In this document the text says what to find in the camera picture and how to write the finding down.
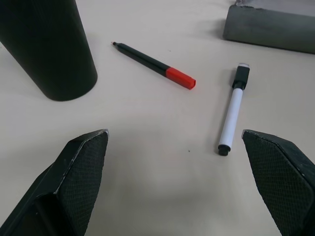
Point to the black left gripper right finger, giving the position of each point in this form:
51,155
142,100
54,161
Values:
283,177

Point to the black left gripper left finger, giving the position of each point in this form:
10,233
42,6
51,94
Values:
73,182

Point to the white marker with black cap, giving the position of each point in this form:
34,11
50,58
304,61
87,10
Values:
233,110

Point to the black cylindrical pen holder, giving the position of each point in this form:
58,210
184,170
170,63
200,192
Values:
46,46

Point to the black pen with red cap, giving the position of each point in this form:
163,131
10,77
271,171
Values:
157,66

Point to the dark grey box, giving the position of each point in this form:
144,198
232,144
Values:
268,29

